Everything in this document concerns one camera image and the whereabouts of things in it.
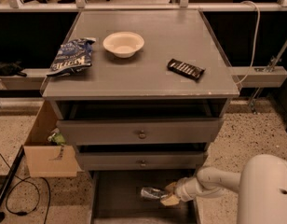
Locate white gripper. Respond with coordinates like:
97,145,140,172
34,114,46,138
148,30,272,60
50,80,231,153
160,177,198,206

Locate silver blue redbull can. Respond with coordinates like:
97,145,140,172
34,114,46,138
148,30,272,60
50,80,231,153
140,187,168,200

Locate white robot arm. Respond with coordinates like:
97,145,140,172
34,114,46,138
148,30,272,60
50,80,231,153
160,154,287,224

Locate grey bottom drawer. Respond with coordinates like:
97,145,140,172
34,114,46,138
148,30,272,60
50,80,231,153
91,170,200,224

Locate grey drawer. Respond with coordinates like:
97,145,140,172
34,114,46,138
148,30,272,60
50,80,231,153
75,151,207,171
91,170,200,224
57,119,223,146

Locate grey drawer cabinet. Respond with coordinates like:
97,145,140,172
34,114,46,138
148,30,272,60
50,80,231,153
40,8,240,224

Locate grey middle drawer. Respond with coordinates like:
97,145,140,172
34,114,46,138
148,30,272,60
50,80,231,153
75,151,207,171

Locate grey top drawer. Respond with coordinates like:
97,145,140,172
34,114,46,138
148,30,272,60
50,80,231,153
57,119,223,146

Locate black chocolate bar wrapper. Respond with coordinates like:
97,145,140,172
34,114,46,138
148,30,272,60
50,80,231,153
167,59,205,80

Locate green bottle in box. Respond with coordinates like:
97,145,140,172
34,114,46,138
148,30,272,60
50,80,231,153
48,128,66,146

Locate cardboard box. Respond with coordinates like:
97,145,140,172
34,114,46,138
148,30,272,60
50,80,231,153
23,102,78,177

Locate white paper bowl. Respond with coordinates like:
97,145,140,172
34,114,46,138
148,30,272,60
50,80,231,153
102,32,144,58

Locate blue kettle chips bag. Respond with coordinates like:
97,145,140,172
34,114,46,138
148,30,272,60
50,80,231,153
47,38,96,77

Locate black floor bar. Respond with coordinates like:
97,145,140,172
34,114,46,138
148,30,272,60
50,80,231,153
0,147,24,222

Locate black object on ledge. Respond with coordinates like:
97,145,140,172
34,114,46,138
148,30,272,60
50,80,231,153
0,61,27,77

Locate white hanging cable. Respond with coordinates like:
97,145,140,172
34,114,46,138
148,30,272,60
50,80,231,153
233,0,262,86

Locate black floor cable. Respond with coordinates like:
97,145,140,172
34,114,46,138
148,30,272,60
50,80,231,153
0,146,51,224

